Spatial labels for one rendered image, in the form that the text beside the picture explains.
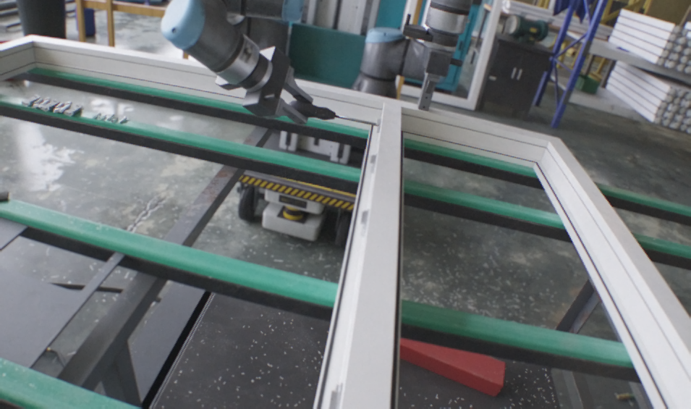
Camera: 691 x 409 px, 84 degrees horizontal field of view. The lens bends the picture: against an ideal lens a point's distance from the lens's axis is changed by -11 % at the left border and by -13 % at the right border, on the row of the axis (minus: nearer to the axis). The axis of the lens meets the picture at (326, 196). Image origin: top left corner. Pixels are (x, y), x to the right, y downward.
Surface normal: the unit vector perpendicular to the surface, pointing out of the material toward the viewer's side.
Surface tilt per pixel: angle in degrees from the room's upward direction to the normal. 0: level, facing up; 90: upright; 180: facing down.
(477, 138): 90
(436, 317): 0
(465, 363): 0
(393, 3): 90
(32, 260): 0
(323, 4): 90
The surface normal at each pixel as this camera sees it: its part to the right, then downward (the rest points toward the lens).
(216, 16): 0.82, -0.27
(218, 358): 0.15, -0.83
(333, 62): -0.22, 0.49
